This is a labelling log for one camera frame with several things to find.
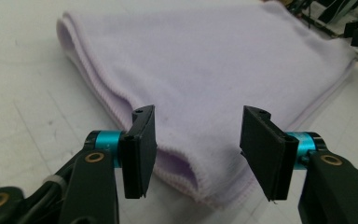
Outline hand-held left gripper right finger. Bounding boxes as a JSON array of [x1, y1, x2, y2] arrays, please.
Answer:
[[239, 105, 327, 202]]

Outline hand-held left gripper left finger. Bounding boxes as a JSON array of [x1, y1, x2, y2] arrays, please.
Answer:
[[84, 105, 158, 200]]

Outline lilac printed towel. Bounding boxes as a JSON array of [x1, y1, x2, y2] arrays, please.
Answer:
[[55, 1, 357, 209]]

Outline white grid mat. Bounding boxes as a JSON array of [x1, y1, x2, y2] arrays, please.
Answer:
[[0, 0, 358, 224]]

